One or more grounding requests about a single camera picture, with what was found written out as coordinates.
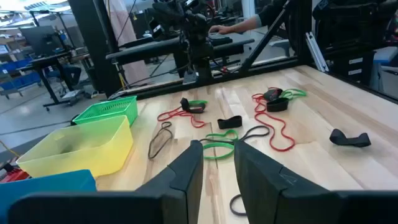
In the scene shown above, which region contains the white aluminium bar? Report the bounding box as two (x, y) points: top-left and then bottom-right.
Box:
(305, 30), (330, 73)

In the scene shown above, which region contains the grey desk with keyboard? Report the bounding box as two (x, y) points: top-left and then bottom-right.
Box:
(105, 32), (256, 67)

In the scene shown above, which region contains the black vertical post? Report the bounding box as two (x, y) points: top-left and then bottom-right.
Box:
(67, 0), (123, 98)

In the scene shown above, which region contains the twisted wide black rubber band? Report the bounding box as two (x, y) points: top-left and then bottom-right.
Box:
(328, 128), (373, 148)

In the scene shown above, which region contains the black standing desk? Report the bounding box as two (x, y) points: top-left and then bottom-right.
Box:
(29, 51), (93, 111)

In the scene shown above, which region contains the black keyboard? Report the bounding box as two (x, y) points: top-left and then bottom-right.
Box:
(207, 32), (233, 47)

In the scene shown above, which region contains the blue storage bins shelf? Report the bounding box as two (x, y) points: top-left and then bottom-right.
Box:
(0, 57), (43, 93)

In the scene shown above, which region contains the thin dark rubber band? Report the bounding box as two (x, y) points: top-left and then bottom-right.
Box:
(147, 121), (174, 160)
(198, 125), (271, 144)
(229, 194), (248, 217)

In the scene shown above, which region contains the thin red rubber band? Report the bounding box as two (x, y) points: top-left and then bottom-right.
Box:
(251, 86), (282, 105)
(157, 106), (206, 129)
(254, 102), (296, 152)

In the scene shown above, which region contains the person's hand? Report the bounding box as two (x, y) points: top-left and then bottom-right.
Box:
(208, 24), (234, 35)

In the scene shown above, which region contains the yellow translucent plastic bin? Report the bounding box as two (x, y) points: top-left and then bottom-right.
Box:
(16, 114), (134, 179)

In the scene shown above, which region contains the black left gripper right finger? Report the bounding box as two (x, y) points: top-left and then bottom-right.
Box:
(233, 140), (398, 224)

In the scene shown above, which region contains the pink hanging cloth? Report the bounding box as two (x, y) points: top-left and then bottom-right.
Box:
(107, 0), (150, 85)

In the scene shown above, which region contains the blue plastic bin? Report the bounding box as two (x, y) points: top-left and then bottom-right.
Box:
(0, 169), (98, 224)

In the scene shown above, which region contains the person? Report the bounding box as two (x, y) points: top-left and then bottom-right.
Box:
(208, 0), (292, 35)
(60, 63), (83, 87)

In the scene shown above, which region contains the grey blue box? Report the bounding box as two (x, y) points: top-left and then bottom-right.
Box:
(369, 46), (398, 100)

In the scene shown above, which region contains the black drawer cabinet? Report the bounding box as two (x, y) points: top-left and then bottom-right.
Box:
(312, 0), (398, 85)

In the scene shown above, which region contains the yellow cable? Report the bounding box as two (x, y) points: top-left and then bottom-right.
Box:
(0, 139), (20, 158)

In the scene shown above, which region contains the red portable power station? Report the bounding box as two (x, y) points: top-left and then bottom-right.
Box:
(0, 161), (30, 184)

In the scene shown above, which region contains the green mesh basket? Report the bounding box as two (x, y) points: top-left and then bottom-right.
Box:
(72, 95), (139, 127)

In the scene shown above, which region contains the black aluminium table frame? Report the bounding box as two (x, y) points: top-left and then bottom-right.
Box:
(105, 0), (398, 105)

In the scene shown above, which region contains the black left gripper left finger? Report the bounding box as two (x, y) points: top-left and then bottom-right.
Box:
(7, 139), (205, 224)

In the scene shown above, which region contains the black monitor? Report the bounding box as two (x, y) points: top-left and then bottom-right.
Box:
(19, 26), (65, 57)

